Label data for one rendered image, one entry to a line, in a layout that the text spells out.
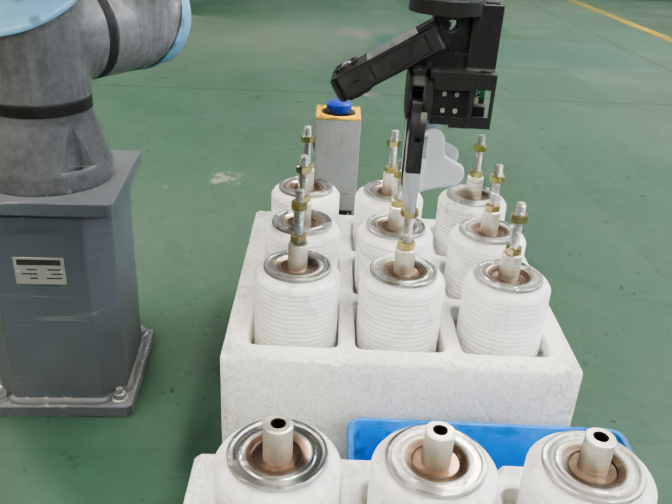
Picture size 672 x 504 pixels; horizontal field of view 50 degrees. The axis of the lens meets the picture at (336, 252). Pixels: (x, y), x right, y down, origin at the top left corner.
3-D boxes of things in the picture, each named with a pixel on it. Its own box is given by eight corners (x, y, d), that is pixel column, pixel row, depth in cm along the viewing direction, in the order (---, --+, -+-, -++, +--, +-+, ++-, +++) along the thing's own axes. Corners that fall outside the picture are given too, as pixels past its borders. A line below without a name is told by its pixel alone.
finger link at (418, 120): (421, 177, 69) (430, 84, 67) (405, 176, 69) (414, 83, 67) (418, 167, 74) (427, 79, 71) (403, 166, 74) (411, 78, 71)
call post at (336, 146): (308, 293, 125) (315, 118, 111) (309, 274, 131) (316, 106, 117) (349, 295, 125) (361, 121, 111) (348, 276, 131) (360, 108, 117)
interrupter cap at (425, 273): (451, 281, 80) (451, 275, 79) (396, 297, 76) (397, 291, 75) (408, 253, 85) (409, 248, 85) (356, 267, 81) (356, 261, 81)
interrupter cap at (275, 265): (271, 289, 76) (271, 283, 76) (257, 256, 82) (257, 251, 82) (339, 282, 78) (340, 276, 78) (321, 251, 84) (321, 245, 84)
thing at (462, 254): (505, 376, 94) (528, 253, 86) (431, 364, 96) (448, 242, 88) (504, 337, 103) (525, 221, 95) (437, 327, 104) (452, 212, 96)
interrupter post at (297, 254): (289, 275, 79) (290, 248, 77) (284, 265, 81) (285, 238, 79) (310, 273, 79) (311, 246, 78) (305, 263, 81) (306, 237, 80)
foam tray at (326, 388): (222, 483, 84) (219, 356, 76) (256, 309, 119) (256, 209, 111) (553, 496, 85) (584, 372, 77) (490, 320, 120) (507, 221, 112)
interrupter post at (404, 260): (418, 276, 80) (421, 249, 79) (401, 281, 79) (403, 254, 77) (404, 267, 82) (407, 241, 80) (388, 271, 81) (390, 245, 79)
